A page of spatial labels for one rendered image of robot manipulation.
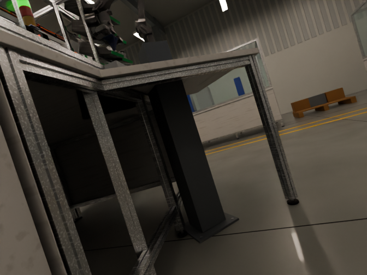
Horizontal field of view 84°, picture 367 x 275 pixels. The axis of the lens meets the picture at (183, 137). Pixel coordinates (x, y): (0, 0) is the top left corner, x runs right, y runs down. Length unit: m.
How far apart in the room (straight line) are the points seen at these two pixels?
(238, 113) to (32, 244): 4.65
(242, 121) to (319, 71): 5.54
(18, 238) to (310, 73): 9.70
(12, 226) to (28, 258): 0.06
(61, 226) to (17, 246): 0.08
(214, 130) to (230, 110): 0.61
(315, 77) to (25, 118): 9.64
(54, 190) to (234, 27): 9.87
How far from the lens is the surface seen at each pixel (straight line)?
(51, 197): 0.51
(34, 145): 0.51
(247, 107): 4.88
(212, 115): 4.96
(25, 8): 1.38
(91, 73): 0.77
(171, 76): 0.91
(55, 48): 0.84
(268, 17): 10.15
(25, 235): 0.48
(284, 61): 9.72
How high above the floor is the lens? 0.55
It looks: 2 degrees down
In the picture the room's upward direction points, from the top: 18 degrees counter-clockwise
